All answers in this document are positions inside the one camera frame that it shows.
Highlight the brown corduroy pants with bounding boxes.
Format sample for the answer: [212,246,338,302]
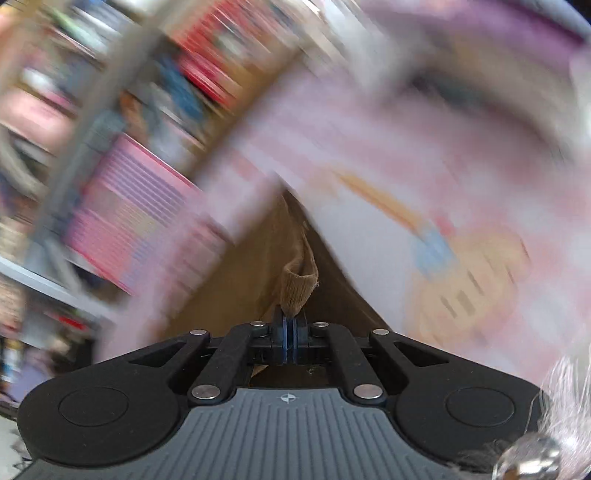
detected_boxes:
[162,193,405,395]

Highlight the pink keyboard learning tablet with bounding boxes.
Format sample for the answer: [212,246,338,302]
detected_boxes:
[64,134,205,295]

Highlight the pink checkered table mat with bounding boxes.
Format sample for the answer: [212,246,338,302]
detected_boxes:
[99,65,590,383]

